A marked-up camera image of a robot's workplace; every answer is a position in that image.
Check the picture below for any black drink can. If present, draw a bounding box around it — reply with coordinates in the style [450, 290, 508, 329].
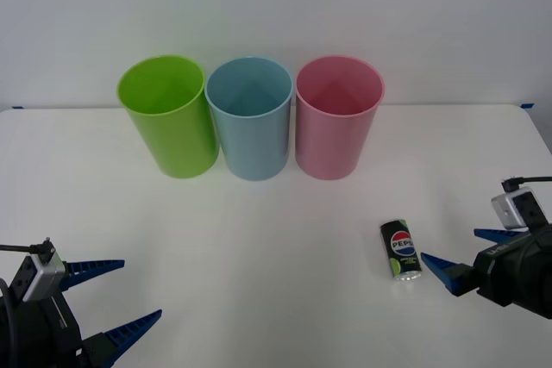
[379, 218, 423, 284]

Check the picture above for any green plastic bin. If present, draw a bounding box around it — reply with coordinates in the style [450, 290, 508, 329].
[116, 54, 220, 179]

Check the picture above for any pink plastic bin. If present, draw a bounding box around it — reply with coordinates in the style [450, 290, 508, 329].
[294, 54, 386, 181]

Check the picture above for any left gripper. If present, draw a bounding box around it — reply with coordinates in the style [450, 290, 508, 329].
[8, 259, 164, 368]

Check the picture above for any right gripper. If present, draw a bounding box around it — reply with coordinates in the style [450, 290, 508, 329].
[420, 228, 536, 307]

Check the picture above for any pale blue plastic bin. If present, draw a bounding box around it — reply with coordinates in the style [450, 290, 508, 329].
[204, 56, 296, 182]

